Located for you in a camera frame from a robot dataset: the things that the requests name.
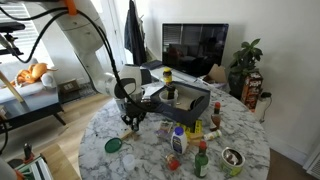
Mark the white window blind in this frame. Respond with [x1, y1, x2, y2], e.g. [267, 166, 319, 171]
[0, 3, 42, 65]

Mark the yellow lid jar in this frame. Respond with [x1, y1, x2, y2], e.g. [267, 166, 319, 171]
[162, 67, 174, 85]

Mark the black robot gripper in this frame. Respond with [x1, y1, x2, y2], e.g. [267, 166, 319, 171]
[120, 98, 148, 133]

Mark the green leafy houseplant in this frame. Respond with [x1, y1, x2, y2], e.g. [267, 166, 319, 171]
[229, 38, 264, 76]

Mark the green plastic lid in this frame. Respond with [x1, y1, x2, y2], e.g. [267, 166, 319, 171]
[104, 137, 124, 154]

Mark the purple white fruit pouch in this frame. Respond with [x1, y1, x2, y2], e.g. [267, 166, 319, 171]
[154, 119, 174, 138]

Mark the open tin can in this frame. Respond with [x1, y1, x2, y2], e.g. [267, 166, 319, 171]
[219, 146, 246, 178]

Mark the pale wooden plank toy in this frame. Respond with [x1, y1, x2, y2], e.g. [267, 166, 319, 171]
[119, 129, 141, 141]

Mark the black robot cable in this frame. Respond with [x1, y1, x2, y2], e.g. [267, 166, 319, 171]
[0, 5, 158, 114]

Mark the grey bench sofa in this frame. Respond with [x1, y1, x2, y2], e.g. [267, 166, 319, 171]
[0, 58, 68, 135]

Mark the aluminium rail mount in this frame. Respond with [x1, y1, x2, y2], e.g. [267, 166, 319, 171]
[13, 153, 55, 180]

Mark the white jug with black lid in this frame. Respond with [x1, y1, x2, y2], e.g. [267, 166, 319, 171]
[254, 92, 273, 123]

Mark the yellow snack package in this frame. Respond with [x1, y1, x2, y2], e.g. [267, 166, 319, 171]
[176, 118, 204, 140]

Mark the dark hanging coat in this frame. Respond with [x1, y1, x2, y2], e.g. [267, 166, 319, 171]
[123, 0, 148, 66]

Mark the white wall heater grille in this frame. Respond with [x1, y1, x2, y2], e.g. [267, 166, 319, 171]
[306, 146, 320, 180]

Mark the clear plastic cup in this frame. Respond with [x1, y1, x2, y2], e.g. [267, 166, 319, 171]
[158, 89, 179, 108]

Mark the small red cap jar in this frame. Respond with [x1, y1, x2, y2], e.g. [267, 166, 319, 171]
[165, 153, 181, 172]

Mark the dark plant pot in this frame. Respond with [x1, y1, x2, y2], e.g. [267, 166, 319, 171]
[228, 71, 248, 100]

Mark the red cap hot sauce bottle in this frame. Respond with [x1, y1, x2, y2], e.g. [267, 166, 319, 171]
[209, 101, 222, 132]

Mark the small cardboard floor box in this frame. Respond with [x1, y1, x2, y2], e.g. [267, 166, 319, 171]
[58, 78, 81, 95]

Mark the white blue-cap pill bottle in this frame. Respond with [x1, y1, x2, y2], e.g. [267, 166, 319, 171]
[170, 126, 189, 155]

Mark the green glass bottle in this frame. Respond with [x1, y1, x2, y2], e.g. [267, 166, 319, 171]
[194, 140, 210, 179]

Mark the black round lid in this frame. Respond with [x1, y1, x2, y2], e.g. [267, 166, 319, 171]
[189, 95, 206, 111]

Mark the black camera stand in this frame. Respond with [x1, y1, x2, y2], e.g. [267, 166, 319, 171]
[0, 21, 27, 56]

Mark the small pale lying bottle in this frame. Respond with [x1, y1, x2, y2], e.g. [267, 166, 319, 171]
[203, 129, 223, 142]

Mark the dark blue cardboard box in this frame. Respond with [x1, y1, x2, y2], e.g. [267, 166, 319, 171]
[149, 81, 212, 128]

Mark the dark laptop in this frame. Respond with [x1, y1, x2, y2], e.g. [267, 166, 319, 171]
[141, 59, 164, 71]

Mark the wooden stick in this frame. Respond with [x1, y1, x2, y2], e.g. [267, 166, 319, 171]
[0, 71, 25, 104]

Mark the white television stand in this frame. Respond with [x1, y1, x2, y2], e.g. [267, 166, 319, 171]
[146, 64, 228, 90]

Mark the black flat screen television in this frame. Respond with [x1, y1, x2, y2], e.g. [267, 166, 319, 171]
[161, 22, 230, 78]

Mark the orange stuffed toy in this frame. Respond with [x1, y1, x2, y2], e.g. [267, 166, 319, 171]
[9, 62, 58, 89]

